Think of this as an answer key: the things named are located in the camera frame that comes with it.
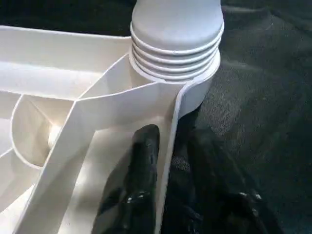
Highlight white plastic table top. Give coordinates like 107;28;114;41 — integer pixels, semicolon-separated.
0;24;221;234

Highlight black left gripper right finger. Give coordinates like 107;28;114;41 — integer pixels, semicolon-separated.
185;128;286;234

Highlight white plastic table leg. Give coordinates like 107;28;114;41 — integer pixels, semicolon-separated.
129;0;226;82

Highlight black work mat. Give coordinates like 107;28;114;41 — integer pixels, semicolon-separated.
0;0;312;234

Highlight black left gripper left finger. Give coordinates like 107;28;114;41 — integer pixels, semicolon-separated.
90;124;161;234

